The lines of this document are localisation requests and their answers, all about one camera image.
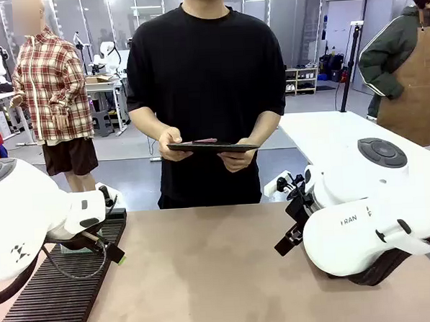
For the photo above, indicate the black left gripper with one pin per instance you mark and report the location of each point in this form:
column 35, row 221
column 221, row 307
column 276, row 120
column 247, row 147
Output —
column 80, row 242

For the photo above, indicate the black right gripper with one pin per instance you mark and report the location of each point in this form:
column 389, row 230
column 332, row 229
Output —
column 297, row 210

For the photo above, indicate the black tray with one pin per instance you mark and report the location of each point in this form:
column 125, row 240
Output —
column 214, row 147

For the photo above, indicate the person's left forearm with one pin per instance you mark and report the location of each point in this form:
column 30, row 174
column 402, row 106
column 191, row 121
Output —
column 265, row 129

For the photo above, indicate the person's right forearm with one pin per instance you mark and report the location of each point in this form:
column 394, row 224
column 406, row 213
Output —
column 148, row 123

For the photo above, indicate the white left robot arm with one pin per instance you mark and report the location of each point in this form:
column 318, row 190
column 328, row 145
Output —
column 19, row 211

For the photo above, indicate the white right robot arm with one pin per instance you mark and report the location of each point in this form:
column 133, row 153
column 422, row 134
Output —
column 369, row 210

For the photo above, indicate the black slotted PCB rack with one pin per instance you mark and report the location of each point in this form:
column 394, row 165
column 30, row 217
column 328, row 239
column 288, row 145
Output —
column 59, row 284

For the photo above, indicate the person's left hand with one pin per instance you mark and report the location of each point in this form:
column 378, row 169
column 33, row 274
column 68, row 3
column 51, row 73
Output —
column 238, row 159

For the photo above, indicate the person's right hand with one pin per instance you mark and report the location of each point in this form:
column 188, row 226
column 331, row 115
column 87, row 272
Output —
column 171, row 143

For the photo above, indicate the grey step stool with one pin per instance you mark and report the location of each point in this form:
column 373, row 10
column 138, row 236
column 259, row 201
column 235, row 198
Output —
column 103, row 123

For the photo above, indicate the red stylus pen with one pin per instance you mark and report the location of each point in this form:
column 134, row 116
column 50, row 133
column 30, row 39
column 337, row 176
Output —
column 204, row 141

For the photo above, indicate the white desk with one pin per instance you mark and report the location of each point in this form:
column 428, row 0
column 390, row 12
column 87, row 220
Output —
column 107, row 101

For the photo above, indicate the white shoe rack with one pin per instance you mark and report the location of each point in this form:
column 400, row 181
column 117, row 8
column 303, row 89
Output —
column 302, row 80

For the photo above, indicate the mannequin in plaid shirt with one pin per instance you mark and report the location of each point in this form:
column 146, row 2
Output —
column 53, row 97

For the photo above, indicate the cardboard box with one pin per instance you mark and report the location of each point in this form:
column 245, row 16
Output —
column 99, row 79

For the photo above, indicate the black bags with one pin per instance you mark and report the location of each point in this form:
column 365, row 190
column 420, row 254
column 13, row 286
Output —
column 331, row 66

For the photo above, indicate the person's black t-shirt torso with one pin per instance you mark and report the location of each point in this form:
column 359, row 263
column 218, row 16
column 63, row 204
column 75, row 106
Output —
column 205, row 78

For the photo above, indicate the black tripod pole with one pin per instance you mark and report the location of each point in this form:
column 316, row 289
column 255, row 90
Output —
column 350, row 63

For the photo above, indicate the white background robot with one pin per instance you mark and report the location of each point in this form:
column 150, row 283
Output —
column 109, row 54

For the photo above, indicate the person in brown apron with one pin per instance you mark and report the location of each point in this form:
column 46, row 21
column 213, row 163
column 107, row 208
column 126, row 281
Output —
column 408, row 68

